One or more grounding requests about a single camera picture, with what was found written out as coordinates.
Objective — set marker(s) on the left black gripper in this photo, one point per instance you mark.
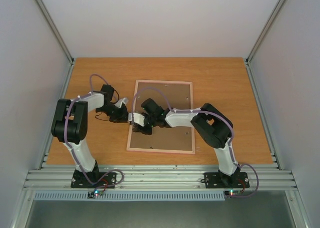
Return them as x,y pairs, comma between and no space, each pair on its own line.
122,117

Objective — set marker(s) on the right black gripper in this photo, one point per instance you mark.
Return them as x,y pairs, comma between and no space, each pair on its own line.
144,128

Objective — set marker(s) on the brown frame backing board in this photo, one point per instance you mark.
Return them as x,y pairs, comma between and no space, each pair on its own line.
179,140

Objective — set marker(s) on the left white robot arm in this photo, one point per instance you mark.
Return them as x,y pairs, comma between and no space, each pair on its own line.
70,125

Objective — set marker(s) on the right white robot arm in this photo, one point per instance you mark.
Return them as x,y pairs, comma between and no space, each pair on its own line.
213,127

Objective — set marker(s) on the left controller board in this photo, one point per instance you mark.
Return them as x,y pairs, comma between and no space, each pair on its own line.
94,194

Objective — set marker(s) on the controller board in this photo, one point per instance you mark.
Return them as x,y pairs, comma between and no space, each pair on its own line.
94,194
231,193

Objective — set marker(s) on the right controller board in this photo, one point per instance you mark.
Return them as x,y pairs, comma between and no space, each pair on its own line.
231,193

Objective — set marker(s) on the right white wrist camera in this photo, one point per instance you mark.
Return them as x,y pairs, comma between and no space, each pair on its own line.
136,118

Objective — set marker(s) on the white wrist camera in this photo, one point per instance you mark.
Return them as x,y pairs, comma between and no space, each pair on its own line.
136,118
121,102

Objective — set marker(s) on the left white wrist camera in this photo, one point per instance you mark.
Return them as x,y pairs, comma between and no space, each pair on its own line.
121,102

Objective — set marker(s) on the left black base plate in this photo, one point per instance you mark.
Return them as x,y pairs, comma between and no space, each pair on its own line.
79,180

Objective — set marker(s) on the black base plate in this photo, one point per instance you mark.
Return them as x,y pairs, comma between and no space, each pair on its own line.
79,180
215,180

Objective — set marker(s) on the grey slotted cable duct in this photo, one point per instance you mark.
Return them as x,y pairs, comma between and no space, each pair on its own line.
131,196

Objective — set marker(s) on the left aluminium corner post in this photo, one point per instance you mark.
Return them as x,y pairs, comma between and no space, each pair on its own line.
43,9

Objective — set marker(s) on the aluminium corner post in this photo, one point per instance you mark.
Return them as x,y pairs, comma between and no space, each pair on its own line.
43,9
265,30

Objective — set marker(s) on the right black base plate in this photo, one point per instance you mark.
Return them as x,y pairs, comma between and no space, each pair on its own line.
215,180

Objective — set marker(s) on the aluminium rail base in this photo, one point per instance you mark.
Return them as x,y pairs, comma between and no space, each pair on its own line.
162,177

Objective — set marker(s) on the right aluminium corner post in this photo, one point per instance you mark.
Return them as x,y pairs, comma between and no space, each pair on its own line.
265,30

